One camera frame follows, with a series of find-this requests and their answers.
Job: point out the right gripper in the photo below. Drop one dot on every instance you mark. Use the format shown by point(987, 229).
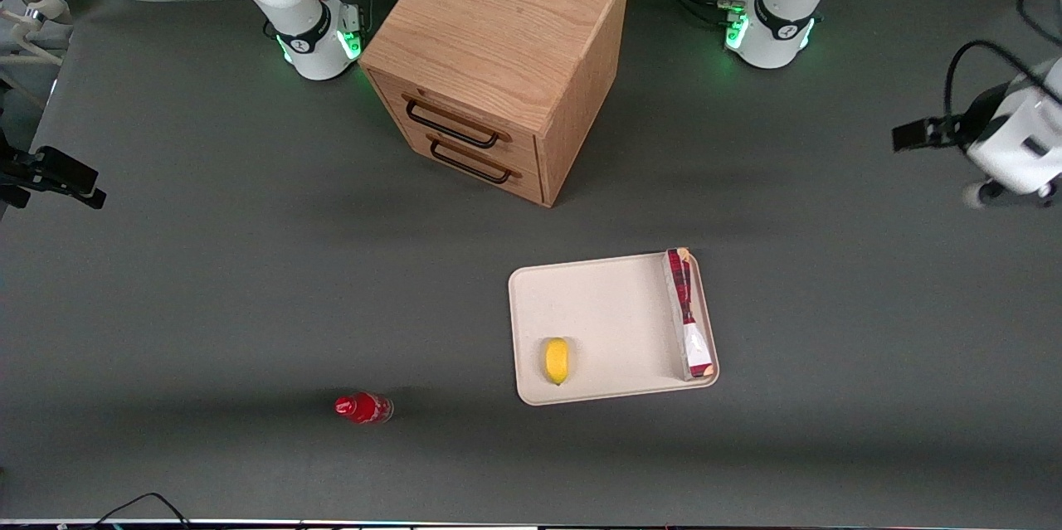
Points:
point(17, 169)

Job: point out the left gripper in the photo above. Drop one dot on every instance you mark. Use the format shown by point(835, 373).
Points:
point(976, 120)

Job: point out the red cookie box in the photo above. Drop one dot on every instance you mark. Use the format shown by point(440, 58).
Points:
point(687, 306)

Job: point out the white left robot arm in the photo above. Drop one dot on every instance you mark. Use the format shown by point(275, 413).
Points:
point(776, 24)

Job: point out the beige plastic tray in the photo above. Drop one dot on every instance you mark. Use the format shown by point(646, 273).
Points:
point(606, 323)

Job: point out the red plastic bottle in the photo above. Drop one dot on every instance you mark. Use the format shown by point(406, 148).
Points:
point(362, 408)

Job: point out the yellow lemon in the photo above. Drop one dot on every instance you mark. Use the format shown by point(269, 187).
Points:
point(557, 361)

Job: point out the oak wooden drawer cabinet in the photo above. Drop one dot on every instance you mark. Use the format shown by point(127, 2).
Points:
point(498, 24)

